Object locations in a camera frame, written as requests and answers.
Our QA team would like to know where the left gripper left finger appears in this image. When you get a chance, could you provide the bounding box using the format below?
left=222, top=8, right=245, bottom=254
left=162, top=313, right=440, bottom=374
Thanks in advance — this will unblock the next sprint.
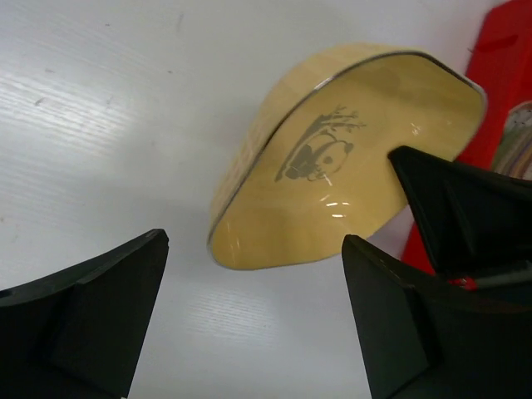
left=1, top=229, right=169, bottom=398

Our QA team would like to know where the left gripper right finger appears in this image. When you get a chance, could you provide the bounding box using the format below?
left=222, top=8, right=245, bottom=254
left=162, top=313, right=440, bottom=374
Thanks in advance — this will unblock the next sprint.
left=342, top=235, right=531, bottom=398

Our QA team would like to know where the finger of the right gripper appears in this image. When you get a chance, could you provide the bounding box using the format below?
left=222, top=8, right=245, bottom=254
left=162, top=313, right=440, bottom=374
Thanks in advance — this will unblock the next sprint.
left=388, top=145, right=531, bottom=287

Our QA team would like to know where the round floral patterned plate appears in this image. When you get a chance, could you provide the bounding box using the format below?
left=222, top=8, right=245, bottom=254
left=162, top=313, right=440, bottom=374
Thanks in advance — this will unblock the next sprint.
left=491, top=101, right=532, bottom=180

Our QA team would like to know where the yellow square plate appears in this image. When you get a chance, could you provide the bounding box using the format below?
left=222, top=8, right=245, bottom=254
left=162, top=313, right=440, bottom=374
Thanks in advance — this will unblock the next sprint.
left=207, top=42, right=487, bottom=270

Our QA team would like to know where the red plastic bin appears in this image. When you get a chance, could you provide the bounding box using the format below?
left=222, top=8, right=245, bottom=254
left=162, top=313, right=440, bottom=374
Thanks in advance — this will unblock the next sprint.
left=404, top=1, right=531, bottom=274

